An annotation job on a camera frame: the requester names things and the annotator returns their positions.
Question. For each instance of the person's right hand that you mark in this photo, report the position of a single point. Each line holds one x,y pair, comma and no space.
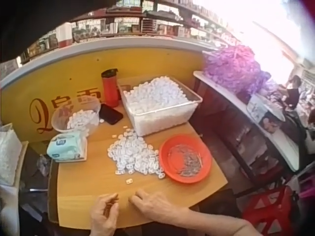
155,204

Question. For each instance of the person's left hand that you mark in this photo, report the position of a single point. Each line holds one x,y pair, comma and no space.
102,216

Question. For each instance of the person's left fingers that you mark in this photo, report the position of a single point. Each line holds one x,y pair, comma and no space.
112,202

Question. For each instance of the person's right fingers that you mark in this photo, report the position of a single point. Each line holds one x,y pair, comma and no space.
137,197

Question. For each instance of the pile of white plastic rings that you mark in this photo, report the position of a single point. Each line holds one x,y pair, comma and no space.
135,155

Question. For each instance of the red plastic plate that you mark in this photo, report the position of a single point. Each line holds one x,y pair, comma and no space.
172,169

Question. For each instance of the pile of thin metal pins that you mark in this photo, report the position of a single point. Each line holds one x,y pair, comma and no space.
188,159

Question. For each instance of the light blue tissue pack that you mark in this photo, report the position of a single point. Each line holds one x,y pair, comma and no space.
67,147

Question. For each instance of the crumpled clear plastic bag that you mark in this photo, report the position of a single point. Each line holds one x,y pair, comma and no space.
43,163

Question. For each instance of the clear rectangular plastic tub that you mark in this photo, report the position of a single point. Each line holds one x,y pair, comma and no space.
165,118

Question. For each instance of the black phone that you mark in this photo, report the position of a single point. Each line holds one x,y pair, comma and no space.
110,114

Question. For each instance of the white plastic caps in bowl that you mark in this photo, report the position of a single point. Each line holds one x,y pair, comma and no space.
80,119

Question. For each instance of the clear round plastic bowl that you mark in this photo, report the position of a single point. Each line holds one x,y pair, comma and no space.
62,123

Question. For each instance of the heap of white plastic beads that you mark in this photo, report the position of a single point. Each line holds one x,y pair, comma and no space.
157,94

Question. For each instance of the red tumbler with black lid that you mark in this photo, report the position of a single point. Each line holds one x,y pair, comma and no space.
110,91

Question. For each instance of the bag of white plastic parts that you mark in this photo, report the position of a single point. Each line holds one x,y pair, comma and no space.
9,157

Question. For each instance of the red plastic stool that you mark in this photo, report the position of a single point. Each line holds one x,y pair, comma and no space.
269,209

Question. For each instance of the white side table with goods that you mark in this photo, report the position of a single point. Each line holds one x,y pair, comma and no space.
246,118

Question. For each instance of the yellow counter panel with lettering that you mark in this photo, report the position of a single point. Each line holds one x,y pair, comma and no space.
73,66

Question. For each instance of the bag of purple plastic parts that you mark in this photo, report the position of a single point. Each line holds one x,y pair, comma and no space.
233,70

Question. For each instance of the pink plastic stool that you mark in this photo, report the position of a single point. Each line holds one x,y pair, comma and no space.
307,184

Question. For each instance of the shop shelves with goods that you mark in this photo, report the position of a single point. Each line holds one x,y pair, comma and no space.
137,23

